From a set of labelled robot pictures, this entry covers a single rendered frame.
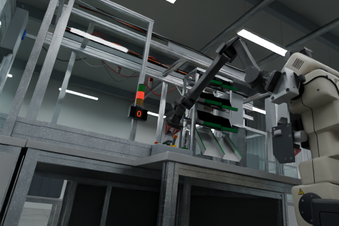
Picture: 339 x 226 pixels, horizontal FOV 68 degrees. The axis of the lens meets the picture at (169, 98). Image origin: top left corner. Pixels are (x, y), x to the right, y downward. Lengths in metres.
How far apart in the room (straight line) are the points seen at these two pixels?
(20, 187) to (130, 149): 0.49
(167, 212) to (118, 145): 0.48
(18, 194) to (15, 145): 0.18
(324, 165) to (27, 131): 1.16
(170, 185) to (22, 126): 0.67
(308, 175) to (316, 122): 0.21
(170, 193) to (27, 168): 0.55
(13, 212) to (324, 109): 1.21
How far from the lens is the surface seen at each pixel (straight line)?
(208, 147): 1.72
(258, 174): 1.17
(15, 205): 1.13
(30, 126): 1.24
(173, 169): 0.95
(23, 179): 1.14
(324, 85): 1.12
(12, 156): 1.15
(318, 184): 1.07
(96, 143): 1.25
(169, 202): 0.94
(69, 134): 1.23
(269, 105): 3.22
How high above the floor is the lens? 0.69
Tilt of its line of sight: 22 degrees up
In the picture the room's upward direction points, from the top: 6 degrees clockwise
